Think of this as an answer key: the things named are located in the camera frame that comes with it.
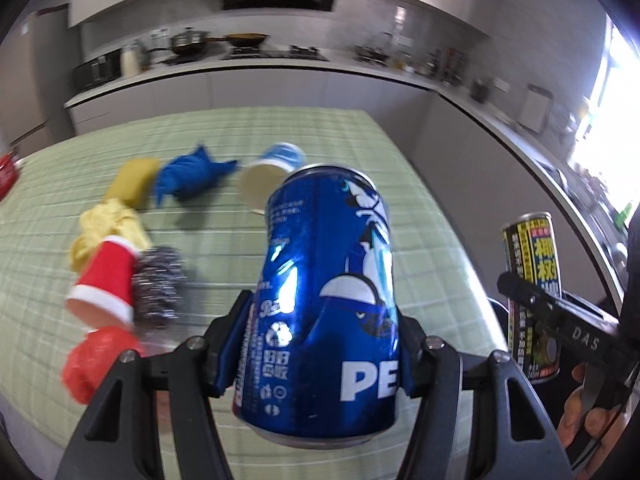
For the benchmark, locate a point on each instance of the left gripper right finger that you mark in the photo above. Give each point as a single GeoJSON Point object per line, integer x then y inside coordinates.
{"type": "Point", "coordinates": [512, 436]}

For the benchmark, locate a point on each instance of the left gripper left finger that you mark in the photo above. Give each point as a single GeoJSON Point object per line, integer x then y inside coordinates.
{"type": "Point", "coordinates": [118, 436]}

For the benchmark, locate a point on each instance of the steel wool scrubber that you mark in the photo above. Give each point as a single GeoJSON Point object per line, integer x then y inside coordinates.
{"type": "Point", "coordinates": [157, 284]}

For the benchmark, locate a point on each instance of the red plastic bag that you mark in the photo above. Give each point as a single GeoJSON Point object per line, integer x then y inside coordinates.
{"type": "Point", "coordinates": [89, 362]}

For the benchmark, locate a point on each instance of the blue pepsi can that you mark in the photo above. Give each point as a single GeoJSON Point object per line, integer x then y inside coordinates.
{"type": "Point", "coordinates": [319, 366]}

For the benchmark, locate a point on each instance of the red paper cup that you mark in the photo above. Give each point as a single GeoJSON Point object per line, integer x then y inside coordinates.
{"type": "Point", "coordinates": [102, 296]}

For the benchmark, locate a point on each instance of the yellow black drink can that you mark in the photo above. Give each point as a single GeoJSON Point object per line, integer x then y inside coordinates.
{"type": "Point", "coordinates": [530, 249]}

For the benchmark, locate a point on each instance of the yellow towel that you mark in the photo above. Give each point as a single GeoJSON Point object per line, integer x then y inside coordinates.
{"type": "Point", "coordinates": [112, 217]}

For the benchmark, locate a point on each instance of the blue cloth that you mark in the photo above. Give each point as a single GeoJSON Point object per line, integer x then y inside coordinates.
{"type": "Point", "coordinates": [188, 176]}

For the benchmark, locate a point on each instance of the blue white paper cup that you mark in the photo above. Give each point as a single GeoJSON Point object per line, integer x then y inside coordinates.
{"type": "Point", "coordinates": [261, 177]}

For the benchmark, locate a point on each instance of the yellow sponge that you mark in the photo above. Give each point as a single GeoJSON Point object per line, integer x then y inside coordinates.
{"type": "Point", "coordinates": [133, 181]}

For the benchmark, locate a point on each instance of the person right hand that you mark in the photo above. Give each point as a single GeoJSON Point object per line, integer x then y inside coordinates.
{"type": "Point", "coordinates": [608, 425]}

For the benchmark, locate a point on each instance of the white cutting board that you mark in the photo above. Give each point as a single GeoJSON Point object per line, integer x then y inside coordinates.
{"type": "Point", "coordinates": [536, 108]}

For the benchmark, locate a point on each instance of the beige refrigerator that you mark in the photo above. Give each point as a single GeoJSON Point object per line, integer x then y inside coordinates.
{"type": "Point", "coordinates": [37, 62]}

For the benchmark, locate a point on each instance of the utensil holder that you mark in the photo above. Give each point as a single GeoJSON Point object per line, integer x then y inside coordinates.
{"type": "Point", "coordinates": [455, 62]}

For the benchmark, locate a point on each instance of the black microwave oven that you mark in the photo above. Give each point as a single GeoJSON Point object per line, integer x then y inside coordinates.
{"type": "Point", "coordinates": [101, 70]}

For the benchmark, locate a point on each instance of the white thermos jug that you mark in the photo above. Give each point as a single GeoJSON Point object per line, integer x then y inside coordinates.
{"type": "Point", "coordinates": [129, 61]}

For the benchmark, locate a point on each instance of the black lidded wok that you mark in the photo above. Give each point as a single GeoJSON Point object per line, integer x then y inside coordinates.
{"type": "Point", "coordinates": [192, 42]}

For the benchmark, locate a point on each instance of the gas stove top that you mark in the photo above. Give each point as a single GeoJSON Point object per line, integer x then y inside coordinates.
{"type": "Point", "coordinates": [291, 53]}

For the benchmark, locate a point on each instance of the frying pan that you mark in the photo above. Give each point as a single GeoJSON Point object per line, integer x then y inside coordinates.
{"type": "Point", "coordinates": [246, 40]}

